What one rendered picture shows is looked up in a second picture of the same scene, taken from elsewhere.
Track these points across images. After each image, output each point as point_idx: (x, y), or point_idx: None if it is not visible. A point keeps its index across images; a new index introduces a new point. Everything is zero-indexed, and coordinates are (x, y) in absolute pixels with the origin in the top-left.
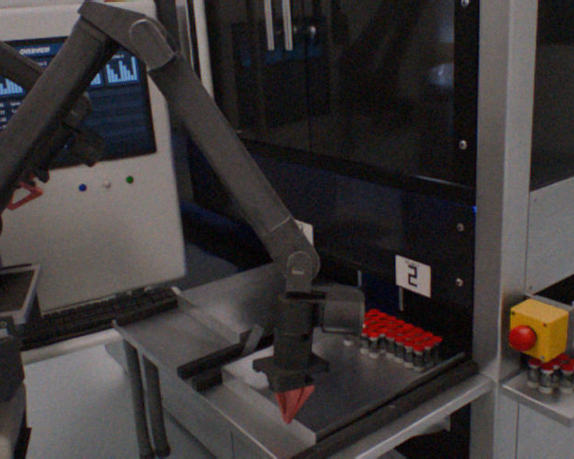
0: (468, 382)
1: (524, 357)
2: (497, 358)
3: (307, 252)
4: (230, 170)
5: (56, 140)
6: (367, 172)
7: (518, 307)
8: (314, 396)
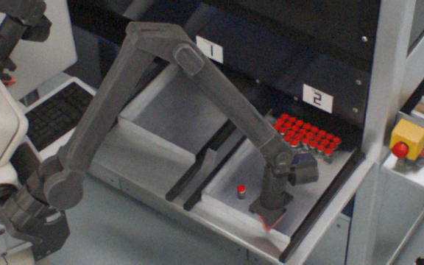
0: (361, 168)
1: None
2: (379, 152)
3: (286, 150)
4: (237, 115)
5: (18, 37)
6: (281, 30)
7: (397, 129)
8: None
